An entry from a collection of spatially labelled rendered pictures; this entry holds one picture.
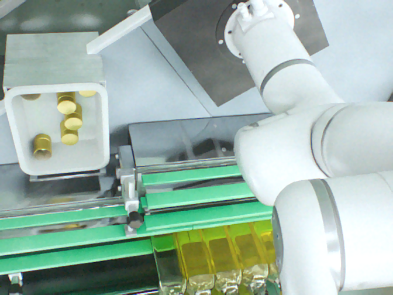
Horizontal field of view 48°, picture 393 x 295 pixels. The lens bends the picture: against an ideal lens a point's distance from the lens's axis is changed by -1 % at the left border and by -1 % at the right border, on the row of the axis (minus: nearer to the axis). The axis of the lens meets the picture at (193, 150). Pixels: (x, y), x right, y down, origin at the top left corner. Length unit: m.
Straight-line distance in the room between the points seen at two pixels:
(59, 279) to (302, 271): 0.87
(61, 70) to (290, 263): 0.61
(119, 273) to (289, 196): 0.84
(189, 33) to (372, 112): 0.46
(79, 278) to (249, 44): 0.68
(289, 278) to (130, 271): 0.83
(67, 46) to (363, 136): 0.62
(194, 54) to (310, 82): 0.26
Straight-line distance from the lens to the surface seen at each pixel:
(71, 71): 0.83
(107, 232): 0.94
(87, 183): 1.00
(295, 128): 0.49
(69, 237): 0.94
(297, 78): 0.66
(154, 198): 0.87
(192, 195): 0.89
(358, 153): 0.41
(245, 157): 0.50
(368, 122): 0.40
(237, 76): 0.88
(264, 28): 0.75
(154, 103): 0.96
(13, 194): 1.00
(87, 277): 1.13
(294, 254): 0.32
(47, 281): 1.13
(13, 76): 0.83
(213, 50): 0.83
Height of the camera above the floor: 1.46
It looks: 40 degrees down
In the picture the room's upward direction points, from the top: 163 degrees clockwise
